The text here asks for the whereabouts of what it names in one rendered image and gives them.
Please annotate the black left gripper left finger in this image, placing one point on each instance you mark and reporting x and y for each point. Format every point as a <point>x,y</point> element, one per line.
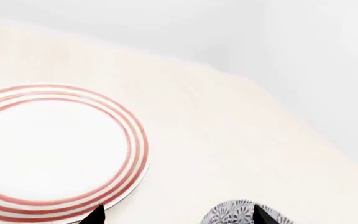
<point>97,217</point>

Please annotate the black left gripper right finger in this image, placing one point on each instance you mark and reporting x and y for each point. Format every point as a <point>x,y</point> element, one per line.
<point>262,216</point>

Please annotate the black floral patterned bowl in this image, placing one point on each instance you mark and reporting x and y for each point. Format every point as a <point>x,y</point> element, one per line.
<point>230,213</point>

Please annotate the white plate with red rings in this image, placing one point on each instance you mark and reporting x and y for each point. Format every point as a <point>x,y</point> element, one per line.
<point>51,151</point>

